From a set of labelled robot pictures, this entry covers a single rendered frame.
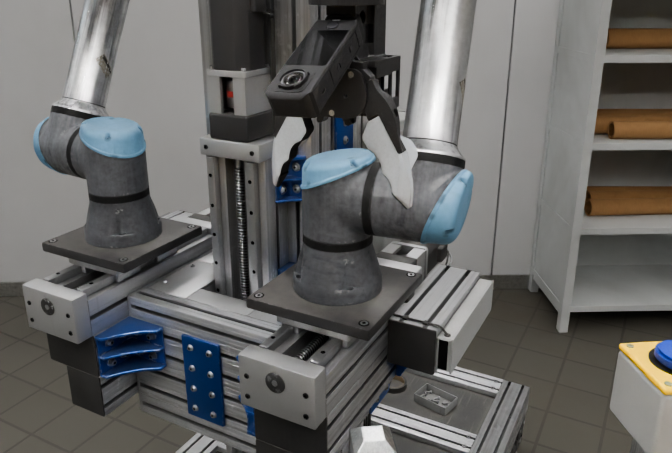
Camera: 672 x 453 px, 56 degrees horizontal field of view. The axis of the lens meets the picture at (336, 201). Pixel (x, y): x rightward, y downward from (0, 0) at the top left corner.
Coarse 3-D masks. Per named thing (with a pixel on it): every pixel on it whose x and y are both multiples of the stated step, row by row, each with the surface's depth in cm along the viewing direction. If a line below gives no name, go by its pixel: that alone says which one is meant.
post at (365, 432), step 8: (352, 432) 53; (360, 432) 52; (368, 432) 52; (376, 432) 52; (384, 432) 52; (352, 440) 53; (360, 440) 52; (368, 440) 51; (376, 440) 51; (384, 440) 51; (392, 440) 52; (352, 448) 52; (360, 448) 51; (368, 448) 51; (376, 448) 51; (384, 448) 51; (392, 448) 51
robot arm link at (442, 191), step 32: (448, 0) 94; (448, 32) 94; (416, 64) 96; (448, 64) 94; (416, 96) 95; (448, 96) 94; (416, 128) 94; (448, 128) 94; (416, 160) 92; (448, 160) 92; (384, 192) 93; (416, 192) 92; (448, 192) 91; (384, 224) 95; (416, 224) 92; (448, 224) 91
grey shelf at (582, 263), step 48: (576, 0) 269; (624, 0) 287; (576, 48) 270; (576, 96) 270; (624, 96) 301; (576, 144) 270; (624, 144) 264; (576, 192) 270; (576, 240) 277; (624, 240) 326; (528, 288) 333; (576, 288) 305; (624, 288) 305
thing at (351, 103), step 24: (312, 0) 57; (336, 0) 55; (360, 0) 56; (384, 0) 58; (360, 24) 58; (384, 24) 63; (360, 48) 59; (384, 48) 64; (360, 72) 57; (384, 72) 60; (336, 96) 59; (360, 96) 58
